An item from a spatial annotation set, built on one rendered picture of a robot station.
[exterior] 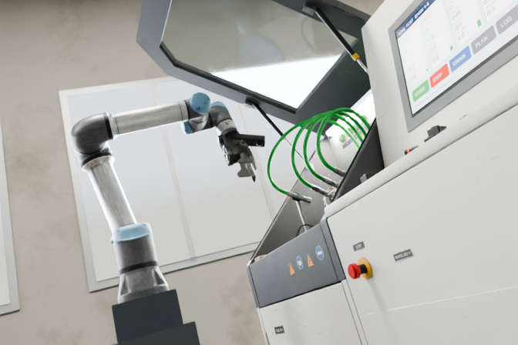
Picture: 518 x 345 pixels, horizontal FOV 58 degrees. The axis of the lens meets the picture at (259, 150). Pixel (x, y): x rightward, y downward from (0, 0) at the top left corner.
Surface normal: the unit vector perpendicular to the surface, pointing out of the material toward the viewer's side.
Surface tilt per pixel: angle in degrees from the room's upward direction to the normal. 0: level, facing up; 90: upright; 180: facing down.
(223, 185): 90
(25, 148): 90
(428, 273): 90
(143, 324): 90
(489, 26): 76
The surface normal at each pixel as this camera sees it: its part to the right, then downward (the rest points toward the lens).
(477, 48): -0.94, -0.09
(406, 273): -0.91, 0.13
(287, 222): 0.33, -0.40
